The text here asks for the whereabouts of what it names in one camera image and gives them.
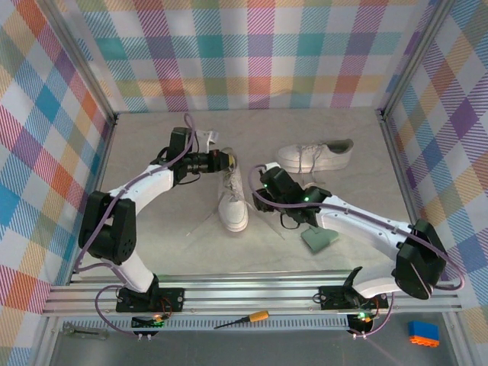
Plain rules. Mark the white leather sneaker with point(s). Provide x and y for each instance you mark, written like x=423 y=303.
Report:
x=335 y=156
x=234 y=217

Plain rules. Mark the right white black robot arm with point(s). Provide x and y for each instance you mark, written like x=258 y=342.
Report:
x=362 y=228

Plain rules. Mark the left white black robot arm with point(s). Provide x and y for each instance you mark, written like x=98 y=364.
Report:
x=152 y=185

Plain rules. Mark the green fabric pouch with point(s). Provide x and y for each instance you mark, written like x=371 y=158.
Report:
x=320 y=240

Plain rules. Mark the blue and orange toy brick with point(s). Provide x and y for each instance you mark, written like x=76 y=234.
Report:
x=423 y=331

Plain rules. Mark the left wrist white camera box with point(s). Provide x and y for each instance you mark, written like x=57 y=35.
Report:
x=207 y=135

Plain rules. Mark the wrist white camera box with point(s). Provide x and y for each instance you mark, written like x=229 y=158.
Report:
x=272 y=165
x=207 y=135

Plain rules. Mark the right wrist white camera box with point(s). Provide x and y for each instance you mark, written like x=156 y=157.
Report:
x=272 y=165

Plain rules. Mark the aluminium table side rail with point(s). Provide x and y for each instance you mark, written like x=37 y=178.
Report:
x=102 y=160
x=405 y=190

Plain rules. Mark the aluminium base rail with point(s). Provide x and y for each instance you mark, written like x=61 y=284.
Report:
x=248 y=295

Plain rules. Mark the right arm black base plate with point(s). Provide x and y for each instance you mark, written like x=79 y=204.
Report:
x=331 y=297

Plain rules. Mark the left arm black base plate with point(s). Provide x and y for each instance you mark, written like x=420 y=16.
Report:
x=173 y=299

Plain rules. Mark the aluminium frame post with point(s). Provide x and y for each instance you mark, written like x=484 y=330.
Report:
x=78 y=57
x=413 y=57

